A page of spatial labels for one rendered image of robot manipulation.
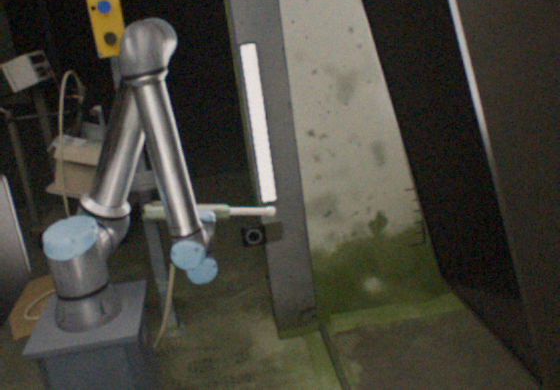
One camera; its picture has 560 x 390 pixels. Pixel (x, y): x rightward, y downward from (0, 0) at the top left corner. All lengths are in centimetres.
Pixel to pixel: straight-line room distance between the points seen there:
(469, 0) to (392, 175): 133
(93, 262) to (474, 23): 111
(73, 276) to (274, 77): 106
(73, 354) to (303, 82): 125
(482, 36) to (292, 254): 147
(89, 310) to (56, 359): 15
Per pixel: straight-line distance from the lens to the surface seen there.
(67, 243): 160
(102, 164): 170
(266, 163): 223
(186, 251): 156
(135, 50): 145
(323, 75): 222
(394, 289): 260
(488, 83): 120
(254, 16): 216
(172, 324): 277
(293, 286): 248
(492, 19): 118
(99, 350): 165
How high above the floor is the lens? 146
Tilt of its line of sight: 15 degrees down
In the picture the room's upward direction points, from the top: 9 degrees counter-clockwise
